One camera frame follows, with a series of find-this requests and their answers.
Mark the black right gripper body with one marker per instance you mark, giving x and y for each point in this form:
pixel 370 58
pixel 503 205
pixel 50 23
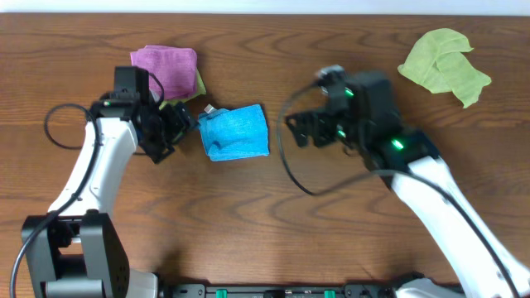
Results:
pixel 342 129

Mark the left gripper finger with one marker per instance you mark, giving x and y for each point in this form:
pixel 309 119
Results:
pixel 181 122
pixel 158 151

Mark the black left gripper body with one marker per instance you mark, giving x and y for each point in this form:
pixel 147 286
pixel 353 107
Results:
pixel 164 135

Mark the blue microfiber cloth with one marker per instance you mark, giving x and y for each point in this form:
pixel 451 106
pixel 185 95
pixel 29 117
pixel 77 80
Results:
pixel 234 134

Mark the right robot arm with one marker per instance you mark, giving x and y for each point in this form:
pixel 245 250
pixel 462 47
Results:
pixel 412 167

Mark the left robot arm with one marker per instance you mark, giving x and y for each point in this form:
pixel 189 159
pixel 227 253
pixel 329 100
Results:
pixel 74 250

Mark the folded green cloth under purple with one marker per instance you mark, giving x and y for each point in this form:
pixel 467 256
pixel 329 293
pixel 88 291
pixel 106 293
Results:
pixel 200 90

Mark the crumpled lime green cloth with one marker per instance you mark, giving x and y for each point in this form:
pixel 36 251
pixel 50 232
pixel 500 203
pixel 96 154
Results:
pixel 437 62

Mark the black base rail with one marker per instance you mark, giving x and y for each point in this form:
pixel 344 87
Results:
pixel 413 285

